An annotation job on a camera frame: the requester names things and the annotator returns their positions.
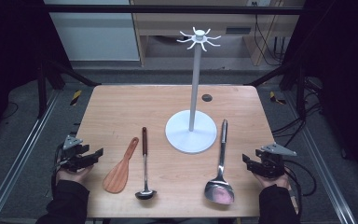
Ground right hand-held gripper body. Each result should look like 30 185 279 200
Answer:
255 142 297 179

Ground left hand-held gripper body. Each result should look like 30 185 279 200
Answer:
59 134 91 174

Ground wooden rice spatula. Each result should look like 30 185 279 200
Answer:
102 136 140 194

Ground steel spatula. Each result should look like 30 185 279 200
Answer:
203 119 236 205

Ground steel ladle with brown handle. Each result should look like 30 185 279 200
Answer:
134 126 158 201

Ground white utensil rack stand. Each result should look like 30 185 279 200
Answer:
165 26 222 154

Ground person's left hand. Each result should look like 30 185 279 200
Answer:
55 164 94 187

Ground person's right hand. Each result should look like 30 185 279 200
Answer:
253 172 293 191

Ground yellow black striped tape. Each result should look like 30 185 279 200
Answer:
268 91 287 105
69 90 83 106

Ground black metal stand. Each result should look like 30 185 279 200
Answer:
36 59 102 119
248 60 307 120

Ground white cabinet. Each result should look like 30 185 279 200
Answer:
43 0 141 62

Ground black curtain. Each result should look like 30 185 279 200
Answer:
283 0 358 188
0 0 73 147

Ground light wooden desk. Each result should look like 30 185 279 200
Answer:
130 0 306 67

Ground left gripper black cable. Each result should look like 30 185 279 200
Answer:
50 144 65 198

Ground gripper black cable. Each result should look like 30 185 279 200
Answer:
281 159 318 217
50 144 65 198

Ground black floor cables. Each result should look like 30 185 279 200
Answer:
271 77 323 147

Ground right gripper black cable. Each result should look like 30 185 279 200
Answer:
281 159 318 217

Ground aluminium floor rail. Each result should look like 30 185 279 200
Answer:
283 91 358 224
0 90 60 224

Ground black hanging cables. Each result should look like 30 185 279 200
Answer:
253 13 285 66

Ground black horizontal frame bar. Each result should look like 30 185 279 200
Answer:
43 4 306 16

